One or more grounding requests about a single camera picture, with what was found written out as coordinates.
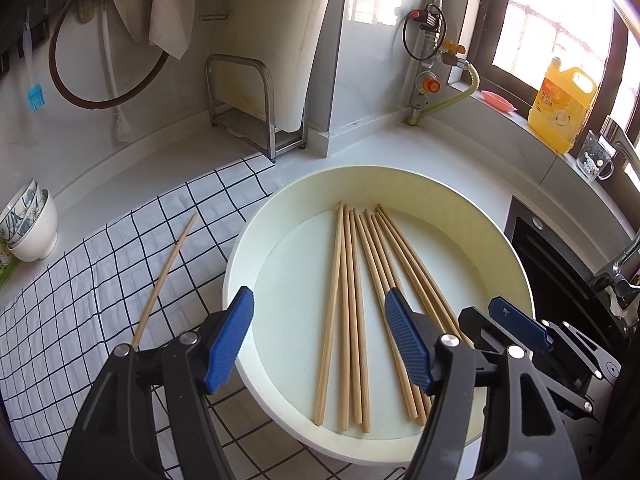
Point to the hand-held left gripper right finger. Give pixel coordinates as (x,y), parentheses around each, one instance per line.
(407,340)

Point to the yellow detergent bottle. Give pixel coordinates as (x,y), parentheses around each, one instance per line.
(562,110)

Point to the blue silicone basting brush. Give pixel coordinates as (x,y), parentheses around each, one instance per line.
(34,95)

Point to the metal cutting board rack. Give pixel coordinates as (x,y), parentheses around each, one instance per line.
(267,100)

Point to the black kitchen sink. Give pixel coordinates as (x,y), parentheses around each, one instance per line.
(550,270)

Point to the dark wall hook rail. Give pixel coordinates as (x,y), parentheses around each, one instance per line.
(30,35)

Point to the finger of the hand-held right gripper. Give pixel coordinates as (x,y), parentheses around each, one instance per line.
(520,322)
(477,327)

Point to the pink soap dish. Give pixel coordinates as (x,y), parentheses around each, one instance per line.
(497,101)

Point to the clear printed glass cup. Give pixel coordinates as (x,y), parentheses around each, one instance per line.
(595,157)

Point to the white cutting board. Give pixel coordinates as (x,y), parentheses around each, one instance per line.
(285,35)

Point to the window with dark frame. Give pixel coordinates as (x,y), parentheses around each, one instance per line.
(550,20)

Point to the cream round basin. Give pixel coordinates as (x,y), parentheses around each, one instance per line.
(290,260)

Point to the gas valve with red knob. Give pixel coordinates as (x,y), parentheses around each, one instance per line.
(430,80)

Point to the beige hanging rag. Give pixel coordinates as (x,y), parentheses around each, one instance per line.
(172,15)

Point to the yellow seasoning pouch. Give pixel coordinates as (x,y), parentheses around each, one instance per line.
(4,265)

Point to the white black checkered cloth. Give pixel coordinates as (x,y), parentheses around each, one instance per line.
(75,285)

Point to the blue patterned bowl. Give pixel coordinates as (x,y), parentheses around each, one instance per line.
(17,205)
(35,220)

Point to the hanging kitchen knife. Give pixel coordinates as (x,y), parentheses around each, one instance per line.
(127,15)

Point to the bunch of wooden chopsticks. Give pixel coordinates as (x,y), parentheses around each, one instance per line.
(360,300)

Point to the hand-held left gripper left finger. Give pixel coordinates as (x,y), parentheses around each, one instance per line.
(230,340)

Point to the plain white bowl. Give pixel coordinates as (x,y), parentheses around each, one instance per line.
(42,240)

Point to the brown round hoop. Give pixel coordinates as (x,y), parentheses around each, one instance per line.
(65,90)

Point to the long wooden chopstick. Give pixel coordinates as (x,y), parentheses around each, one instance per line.
(165,280)

